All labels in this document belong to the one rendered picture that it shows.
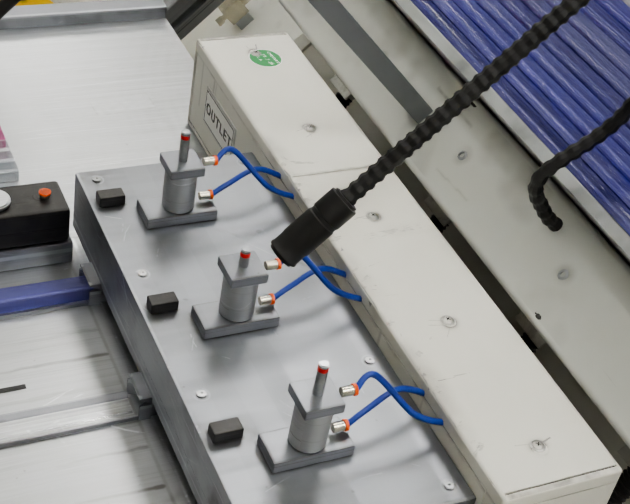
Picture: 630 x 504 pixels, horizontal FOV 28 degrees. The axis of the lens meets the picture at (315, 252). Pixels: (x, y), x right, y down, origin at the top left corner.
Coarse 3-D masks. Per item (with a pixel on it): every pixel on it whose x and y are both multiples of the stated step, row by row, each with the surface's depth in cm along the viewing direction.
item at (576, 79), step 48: (432, 0) 92; (480, 0) 90; (528, 0) 87; (624, 0) 83; (480, 48) 88; (576, 48) 83; (624, 48) 81; (528, 96) 83; (576, 96) 81; (624, 96) 79; (624, 144) 77; (624, 192) 76
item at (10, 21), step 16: (112, 0) 117; (128, 0) 117; (144, 0) 118; (160, 0) 118; (16, 16) 112; (32, 16) 112; (48, 16) 113; (64, 16) 114; (80, 16) 114; (96, 16) 115; (112, 16) 116; (128, 16) 116; (144, 16) 117; (160, 16) 118
